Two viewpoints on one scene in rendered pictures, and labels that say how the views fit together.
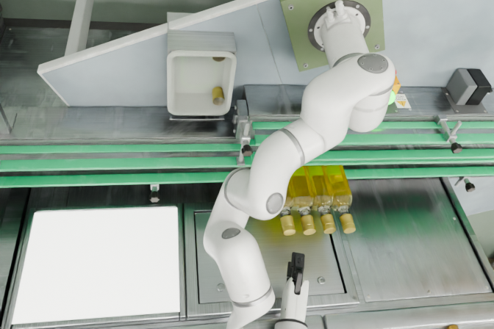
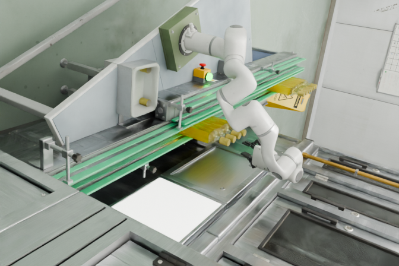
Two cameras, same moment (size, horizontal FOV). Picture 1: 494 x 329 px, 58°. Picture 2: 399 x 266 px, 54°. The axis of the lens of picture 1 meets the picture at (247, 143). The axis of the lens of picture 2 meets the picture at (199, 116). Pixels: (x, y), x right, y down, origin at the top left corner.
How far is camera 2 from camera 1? 1.25 m
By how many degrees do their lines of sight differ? 45
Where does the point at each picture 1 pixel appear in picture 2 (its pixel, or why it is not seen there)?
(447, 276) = (280, 145)
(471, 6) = (216, 25)
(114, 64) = (92, 98)
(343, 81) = (237, 31)
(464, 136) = not seen: hidden behind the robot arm
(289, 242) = (222, 162)
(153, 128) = (124, 133)
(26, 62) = not seen: outside the picture
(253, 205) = (250, 81)
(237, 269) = (262, 111)
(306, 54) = (179, 59)
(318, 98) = (237, 37)
